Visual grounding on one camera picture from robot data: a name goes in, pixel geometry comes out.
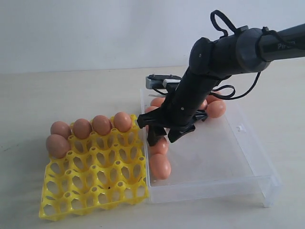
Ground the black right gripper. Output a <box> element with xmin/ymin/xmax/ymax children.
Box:
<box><xmin>137</xmin><ymin>69</ymin><xmax>220</xmax><ymax>146</ymax></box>

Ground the brown egg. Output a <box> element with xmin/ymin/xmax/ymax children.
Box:
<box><xmin>198</xmin><ymin>100</ymin><xmax>208</xmax><ymax>110</ymax></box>
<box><xmin>149</xmin><ymin>154</ymin><xmax>171</xmax><ymax>180</ymax></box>
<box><xmin>113</xmin><ymin>112</ymin><xmax>132</xmax><ymax>133</ymax></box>
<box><xmin>149</xmin><ymin>137</ymin><xmax>169</xmax><ymax>155</ymax></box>
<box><xmin>206</xmin><ymin>95</ymin><xmax>222</xmax><ymax>104</ymax></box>
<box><xmin>144</xmin><ymin>106</ymin><xmax>158</xmax><ymax>113</ymax></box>
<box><xmin>206</xmin><ymin>101</ymin><xmax>226</xmax><ymax>118</ymax></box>
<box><xmin>72</xmin><ymin>118</ymin><xmax>92</xmax><ymax>139</ymax></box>
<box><xmin>46</xmin><ymin>134</ymin><xmax>71</xmax><ymax>158</ymax></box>
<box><xmin>50</xmin><ymin>121</ymin><xmax>71</xmax><ymax>139</ymax></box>
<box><xmin>92</xmin><ymin>115</ymin><xmax>112</xmax><ymax>135</ymax></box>
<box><xmin>150</xmin><ymin>97</ymin><xmax>165</xmax><ymax>107</ymax></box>

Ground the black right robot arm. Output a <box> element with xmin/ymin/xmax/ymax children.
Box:
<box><xmin>137</xmin><ymin>25</ymin><xmax>305</xmax><ymax>146</ymax></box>

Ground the clear plastic storage box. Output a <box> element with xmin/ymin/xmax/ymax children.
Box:
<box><xmin>146</xmin><ymin>101</ymin><xmax>281</xmax><ymax>208</ymax></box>

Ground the yellow plastic egg tray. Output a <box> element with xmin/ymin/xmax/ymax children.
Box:
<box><xmin>39</xmin><ymin>115</ymin><xmax>149</xmax><ymax>221</ymax></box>

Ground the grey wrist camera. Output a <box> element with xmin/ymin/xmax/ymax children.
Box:
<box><xmin>145</xmin><ymin>74</ymin><xmax>182</xmax><ymax>89</ymax></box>

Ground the black cable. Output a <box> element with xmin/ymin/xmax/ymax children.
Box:
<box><xmin>149</xmin><ymin>9</ymin><xmax>283</xmax><ymax>102</ymax></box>

